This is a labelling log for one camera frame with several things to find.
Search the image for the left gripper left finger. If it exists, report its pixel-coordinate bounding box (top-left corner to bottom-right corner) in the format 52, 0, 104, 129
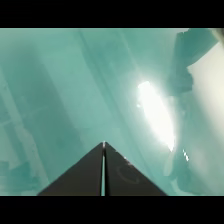
37, 141, 105, 197

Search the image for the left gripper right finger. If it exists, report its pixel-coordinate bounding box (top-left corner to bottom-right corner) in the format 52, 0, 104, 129
104, 141, 168, 197

